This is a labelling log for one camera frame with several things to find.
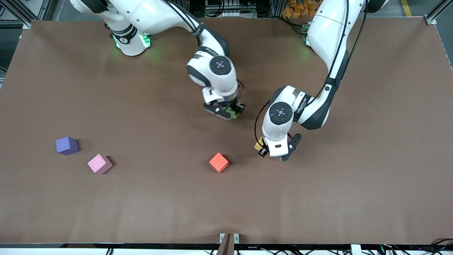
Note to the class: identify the brown tapered bar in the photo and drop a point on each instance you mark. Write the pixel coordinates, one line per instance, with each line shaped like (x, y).
(226, 246)

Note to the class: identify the purple foam cube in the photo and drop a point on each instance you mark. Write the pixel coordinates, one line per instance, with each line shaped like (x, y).
(66, 145)

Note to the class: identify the aluminium frame profile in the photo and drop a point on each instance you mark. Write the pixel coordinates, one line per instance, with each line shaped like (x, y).
(437, 14)
(35, 14)

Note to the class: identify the bag of orange items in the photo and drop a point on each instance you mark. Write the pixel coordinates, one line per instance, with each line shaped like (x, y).
(300, 9)

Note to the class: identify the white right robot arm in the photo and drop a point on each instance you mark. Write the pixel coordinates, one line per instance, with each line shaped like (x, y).
(159, 14)

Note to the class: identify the orange foam cube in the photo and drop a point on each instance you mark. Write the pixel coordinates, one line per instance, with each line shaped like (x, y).
(218, 162)

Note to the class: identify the black table edge strip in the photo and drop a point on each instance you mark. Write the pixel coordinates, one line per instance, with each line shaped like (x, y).
(106, 245)

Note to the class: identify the small grey metal plate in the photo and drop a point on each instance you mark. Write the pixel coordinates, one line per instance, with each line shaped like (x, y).
(222, 238)
(236, 238)

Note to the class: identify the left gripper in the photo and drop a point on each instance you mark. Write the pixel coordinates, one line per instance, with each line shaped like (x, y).
(263, 152)

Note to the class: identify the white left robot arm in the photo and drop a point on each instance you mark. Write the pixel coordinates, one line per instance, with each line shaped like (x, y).
(329, 28)

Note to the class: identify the white equipment rack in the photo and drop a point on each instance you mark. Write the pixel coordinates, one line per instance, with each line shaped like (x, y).
(230, 13)

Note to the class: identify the brown table mat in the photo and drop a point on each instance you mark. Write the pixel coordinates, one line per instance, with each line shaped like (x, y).
(141, 205)

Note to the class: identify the pink foam cube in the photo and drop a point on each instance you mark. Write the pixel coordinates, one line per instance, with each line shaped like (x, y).
(99, 163)

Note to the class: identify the white tag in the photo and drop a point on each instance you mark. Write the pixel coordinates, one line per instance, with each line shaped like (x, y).
(355, 249)

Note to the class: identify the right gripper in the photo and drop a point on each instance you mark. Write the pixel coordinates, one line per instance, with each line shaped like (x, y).
(236, 106)

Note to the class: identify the yellow foam cube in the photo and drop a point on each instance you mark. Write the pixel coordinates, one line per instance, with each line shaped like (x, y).
(257, 145)

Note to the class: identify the green foam cube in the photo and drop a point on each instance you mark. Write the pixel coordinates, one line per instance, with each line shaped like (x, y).
(233, 113)

